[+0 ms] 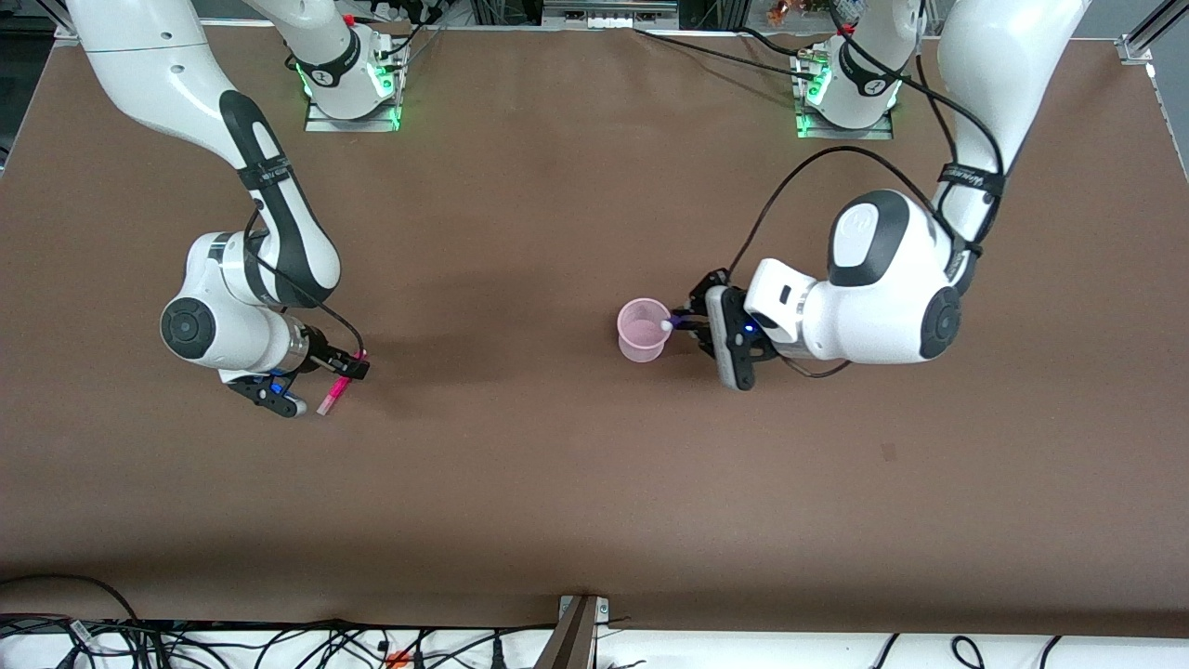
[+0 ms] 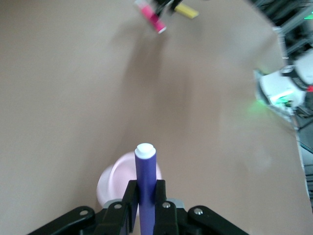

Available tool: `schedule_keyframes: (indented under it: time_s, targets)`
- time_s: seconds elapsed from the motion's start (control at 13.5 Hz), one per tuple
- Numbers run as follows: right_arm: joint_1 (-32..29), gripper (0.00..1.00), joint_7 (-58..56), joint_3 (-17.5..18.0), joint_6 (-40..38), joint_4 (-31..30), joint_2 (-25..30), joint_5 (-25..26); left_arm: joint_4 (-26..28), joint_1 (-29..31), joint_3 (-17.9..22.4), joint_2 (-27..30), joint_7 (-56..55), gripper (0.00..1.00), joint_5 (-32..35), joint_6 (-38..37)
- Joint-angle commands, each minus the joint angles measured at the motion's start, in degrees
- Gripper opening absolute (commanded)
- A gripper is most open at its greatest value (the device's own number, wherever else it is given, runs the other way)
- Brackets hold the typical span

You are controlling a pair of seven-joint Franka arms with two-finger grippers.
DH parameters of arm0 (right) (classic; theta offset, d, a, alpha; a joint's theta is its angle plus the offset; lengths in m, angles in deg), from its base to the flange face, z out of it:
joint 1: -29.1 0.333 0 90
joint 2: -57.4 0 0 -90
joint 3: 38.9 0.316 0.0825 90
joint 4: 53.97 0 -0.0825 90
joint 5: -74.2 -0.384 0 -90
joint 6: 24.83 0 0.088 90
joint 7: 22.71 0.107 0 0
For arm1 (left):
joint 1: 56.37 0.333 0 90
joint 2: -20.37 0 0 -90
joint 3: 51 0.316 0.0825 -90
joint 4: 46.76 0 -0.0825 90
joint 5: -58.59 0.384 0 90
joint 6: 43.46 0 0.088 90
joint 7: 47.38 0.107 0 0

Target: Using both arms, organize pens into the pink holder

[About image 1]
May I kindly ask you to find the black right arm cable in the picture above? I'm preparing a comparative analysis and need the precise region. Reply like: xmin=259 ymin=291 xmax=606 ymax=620
xmin=243 ymin=209 xmax=366 ymax=356

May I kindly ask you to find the pink highlighter pen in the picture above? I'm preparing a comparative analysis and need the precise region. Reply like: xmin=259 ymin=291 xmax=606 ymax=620
xmin=317 ymin=350 xmax=368 ymax=416

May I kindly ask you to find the metal table edge bracket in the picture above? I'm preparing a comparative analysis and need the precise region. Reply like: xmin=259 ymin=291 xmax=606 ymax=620
xmin=537 ymin=595 xmax=611 ymax=669

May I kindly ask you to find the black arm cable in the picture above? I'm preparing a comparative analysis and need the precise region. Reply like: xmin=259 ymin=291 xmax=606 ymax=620
xmin=243 ymin=209 xmax=366 ymax=356
xmin=727 ymin=37 xmax=1009 ymax=282

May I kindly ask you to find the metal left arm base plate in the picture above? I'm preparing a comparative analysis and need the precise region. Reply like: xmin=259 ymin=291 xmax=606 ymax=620
xmin=796 ymin=111 xmax=895 ymax=141

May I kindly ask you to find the long black tabletop cable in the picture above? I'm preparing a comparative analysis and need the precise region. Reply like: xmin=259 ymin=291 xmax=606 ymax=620
xmin=634 ymin=27 xmax=818 ymax=79

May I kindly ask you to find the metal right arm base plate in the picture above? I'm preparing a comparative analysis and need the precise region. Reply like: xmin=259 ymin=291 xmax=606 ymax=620
xmin=305 ymin=100 xmax=402 ymax=134

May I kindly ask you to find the grey metal rack equipment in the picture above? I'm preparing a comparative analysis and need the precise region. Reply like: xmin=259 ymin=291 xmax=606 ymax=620
xmin=542 ymin=0 xmax=681 ymax=30

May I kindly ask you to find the pink plastic cup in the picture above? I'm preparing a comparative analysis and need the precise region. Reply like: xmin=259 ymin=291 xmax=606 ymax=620
xmin=617 ymin=298 xmax=673 ymax=363

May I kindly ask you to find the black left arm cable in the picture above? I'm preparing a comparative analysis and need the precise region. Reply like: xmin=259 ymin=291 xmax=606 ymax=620
xmin=727 ymin=37 xmax=1009 ymax=282

